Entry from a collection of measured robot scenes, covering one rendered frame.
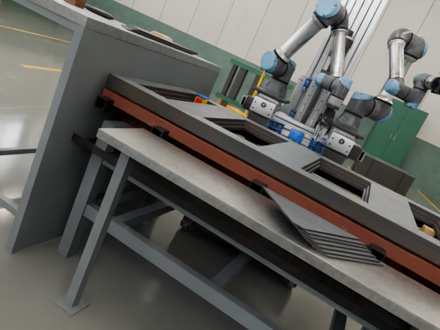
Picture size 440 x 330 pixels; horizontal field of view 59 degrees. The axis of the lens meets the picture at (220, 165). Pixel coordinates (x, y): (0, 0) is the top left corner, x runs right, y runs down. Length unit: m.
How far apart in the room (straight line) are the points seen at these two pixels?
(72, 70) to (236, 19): 10.81
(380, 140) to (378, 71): 1.96
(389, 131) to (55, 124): 10.18
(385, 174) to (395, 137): 3.49
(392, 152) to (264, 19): 5.18
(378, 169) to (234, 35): 6.35
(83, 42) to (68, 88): 0.19
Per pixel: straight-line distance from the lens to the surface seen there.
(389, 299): 1.12
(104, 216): 1.51
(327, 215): 1.40
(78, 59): 1.63
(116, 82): 1.71
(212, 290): 1.63
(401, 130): 11.31
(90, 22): 1.61
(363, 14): 2.71
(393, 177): 7.95
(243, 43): 12.12
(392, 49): 2.46
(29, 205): 1.83
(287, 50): 2.35
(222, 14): 12.41
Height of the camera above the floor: 1.12
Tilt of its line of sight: 14 degrees down
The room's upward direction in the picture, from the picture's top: 24 degrees clockwise
